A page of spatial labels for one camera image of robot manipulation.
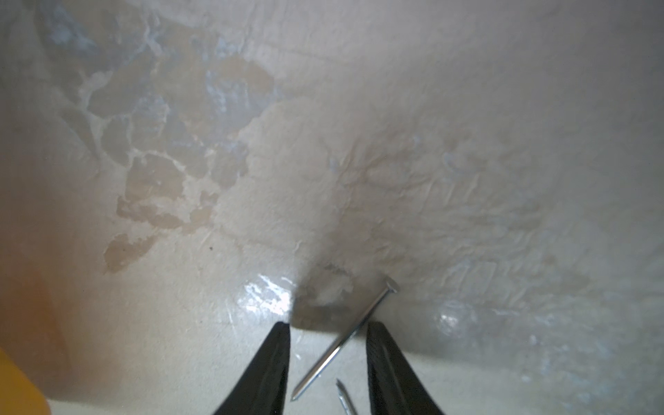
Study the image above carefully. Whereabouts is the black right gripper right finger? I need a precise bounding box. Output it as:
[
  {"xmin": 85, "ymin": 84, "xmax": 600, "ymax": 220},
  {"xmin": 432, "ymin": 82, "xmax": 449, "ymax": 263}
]
[{"xmin": 366, "ymin": 322, "xmax": 444, "ymax": 415}]

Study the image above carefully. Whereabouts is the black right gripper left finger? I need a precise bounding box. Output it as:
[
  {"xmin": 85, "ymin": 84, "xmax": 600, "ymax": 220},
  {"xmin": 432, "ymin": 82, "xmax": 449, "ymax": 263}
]
[{"xmin": 214, "ymin": 322, "xmax": 291, "ymax": 415}]

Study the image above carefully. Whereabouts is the yellow plastic storage box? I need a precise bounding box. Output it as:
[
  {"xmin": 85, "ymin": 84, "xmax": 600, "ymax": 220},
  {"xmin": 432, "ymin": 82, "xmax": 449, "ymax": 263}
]
[{"xmin": 0, "ymin": 350, "xmax": 52, "ymax": 415}]

